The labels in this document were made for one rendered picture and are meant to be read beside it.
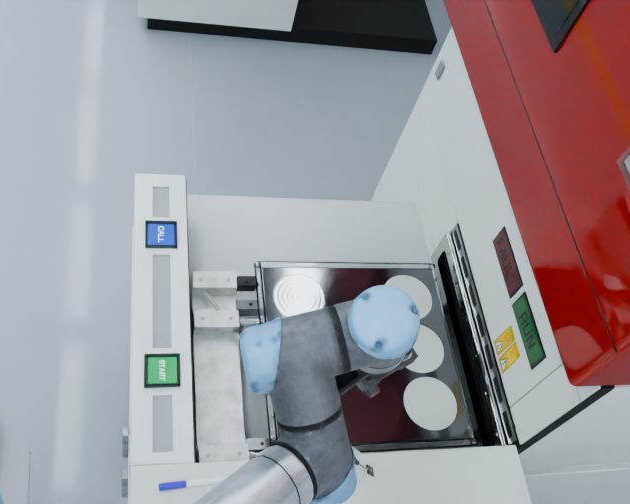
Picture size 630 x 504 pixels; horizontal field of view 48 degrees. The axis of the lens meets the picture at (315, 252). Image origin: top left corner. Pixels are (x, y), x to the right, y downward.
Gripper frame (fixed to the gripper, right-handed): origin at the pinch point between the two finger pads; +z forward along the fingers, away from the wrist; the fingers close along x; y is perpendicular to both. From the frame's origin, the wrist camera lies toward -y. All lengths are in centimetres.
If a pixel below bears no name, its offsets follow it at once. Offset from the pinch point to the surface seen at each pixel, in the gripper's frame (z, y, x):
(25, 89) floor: 123, -34, 163
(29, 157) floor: 116, -43, 132
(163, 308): 9.3, -20.4, 26.8
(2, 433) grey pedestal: 12, -53, 22
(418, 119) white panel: 38, 48, 46
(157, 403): 5.0, -27.8, 12.4
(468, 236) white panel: 22.5, 35.6, 13.6
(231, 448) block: 10.9, -21.6, 1.2
